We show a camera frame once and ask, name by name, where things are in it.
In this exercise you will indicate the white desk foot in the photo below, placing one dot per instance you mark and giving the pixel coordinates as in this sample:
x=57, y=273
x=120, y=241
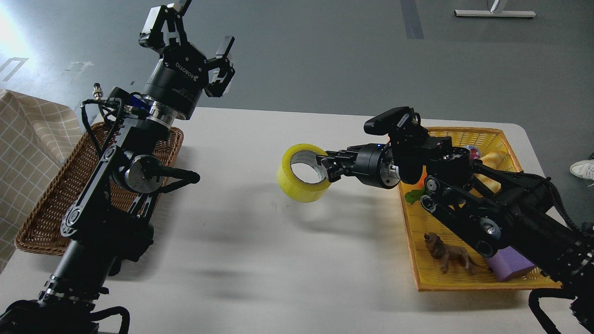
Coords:
x=495, y=10

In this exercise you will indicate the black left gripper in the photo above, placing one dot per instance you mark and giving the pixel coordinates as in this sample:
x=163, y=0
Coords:
x=182, y=72

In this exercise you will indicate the small soda can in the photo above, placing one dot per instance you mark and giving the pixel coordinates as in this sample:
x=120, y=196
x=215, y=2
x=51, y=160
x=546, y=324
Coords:
x=474, y=152

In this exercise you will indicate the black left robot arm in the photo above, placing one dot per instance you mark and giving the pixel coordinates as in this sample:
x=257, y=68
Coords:
x=110, y=220

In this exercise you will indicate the yellow plastic basket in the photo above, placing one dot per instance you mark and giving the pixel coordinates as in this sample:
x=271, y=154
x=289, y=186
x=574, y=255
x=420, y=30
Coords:
x=427, y=275

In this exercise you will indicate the brown toy lion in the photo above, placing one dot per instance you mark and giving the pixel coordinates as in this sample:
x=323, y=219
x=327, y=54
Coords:
x=446, y=253

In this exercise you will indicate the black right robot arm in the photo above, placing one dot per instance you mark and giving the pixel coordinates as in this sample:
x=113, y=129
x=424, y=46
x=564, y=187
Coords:
x=487, y=208

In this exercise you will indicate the yellow tape roll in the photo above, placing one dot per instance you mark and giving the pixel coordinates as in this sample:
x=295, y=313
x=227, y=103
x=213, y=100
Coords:
x=292, y=185

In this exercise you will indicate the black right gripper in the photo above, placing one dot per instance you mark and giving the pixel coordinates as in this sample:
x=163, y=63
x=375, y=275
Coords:
x=372, y=164

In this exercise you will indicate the beige checkered cloth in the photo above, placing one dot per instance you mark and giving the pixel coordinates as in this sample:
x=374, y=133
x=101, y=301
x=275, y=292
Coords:
x=36, y=137

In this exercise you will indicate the white sneaker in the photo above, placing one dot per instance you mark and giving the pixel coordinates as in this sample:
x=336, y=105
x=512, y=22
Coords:
x=583, y=169

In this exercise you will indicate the orange toy carrot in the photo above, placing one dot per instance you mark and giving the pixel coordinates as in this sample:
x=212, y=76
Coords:
x=418, y=190

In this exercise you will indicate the purple foam block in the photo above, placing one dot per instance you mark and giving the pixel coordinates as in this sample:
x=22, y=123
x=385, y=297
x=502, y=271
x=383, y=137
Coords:
x=508, y=264

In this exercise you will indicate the brown wicker basket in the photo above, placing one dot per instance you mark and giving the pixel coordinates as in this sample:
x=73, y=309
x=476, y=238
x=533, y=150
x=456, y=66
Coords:
x=40, y=232

